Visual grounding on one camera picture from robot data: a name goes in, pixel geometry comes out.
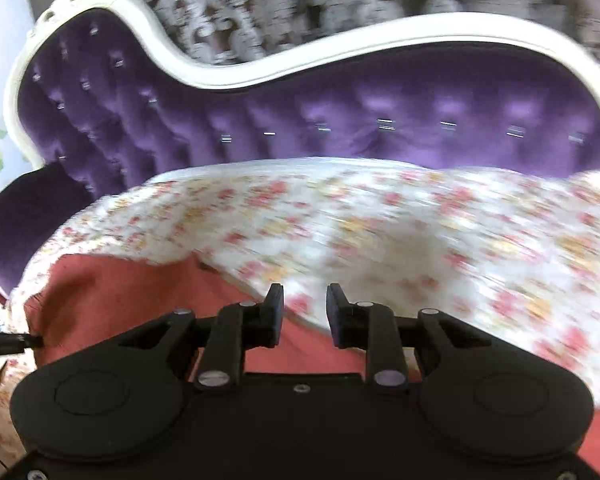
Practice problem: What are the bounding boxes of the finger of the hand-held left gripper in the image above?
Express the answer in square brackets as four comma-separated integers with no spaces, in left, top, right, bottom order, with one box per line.
[0,330,44,357]

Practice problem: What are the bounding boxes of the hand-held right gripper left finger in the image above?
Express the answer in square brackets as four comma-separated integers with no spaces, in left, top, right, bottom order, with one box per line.
[115,283,285,392]

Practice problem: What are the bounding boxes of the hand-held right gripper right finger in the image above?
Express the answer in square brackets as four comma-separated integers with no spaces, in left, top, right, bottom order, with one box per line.
[326,282,492,393]

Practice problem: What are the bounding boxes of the terracotta red pants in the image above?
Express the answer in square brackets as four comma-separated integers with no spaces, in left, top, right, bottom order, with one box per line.
[24,252,600,480]

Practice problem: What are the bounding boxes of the floral printed blanket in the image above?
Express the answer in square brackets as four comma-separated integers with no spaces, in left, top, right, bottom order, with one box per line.
[0,157,600,480]

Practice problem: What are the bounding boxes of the purple tufted sofa white frame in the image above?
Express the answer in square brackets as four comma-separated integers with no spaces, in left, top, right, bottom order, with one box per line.
[0,0,600,297]

